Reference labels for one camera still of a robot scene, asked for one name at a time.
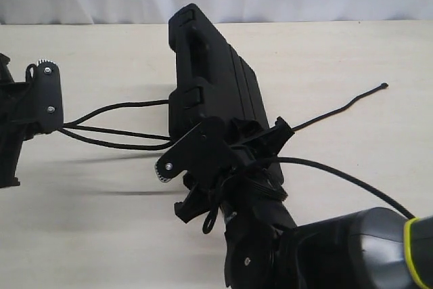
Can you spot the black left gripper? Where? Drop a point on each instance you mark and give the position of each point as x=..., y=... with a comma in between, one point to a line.
x=15, y=119

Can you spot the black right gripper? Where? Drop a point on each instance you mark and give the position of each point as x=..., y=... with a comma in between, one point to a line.
x=254, y=177

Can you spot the black plastic case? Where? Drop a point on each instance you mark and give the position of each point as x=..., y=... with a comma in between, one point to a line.
x=212, y=78

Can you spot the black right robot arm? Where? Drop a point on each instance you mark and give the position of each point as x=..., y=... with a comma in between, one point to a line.
x=382, y=247

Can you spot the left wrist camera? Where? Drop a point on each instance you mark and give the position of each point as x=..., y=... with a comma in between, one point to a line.
x=46, y=97

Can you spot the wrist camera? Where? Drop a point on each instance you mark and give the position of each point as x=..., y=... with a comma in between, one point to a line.
x=202, y=151
x=46, y=97

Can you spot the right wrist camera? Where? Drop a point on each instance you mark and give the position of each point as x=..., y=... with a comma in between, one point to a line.
x=202, y=151

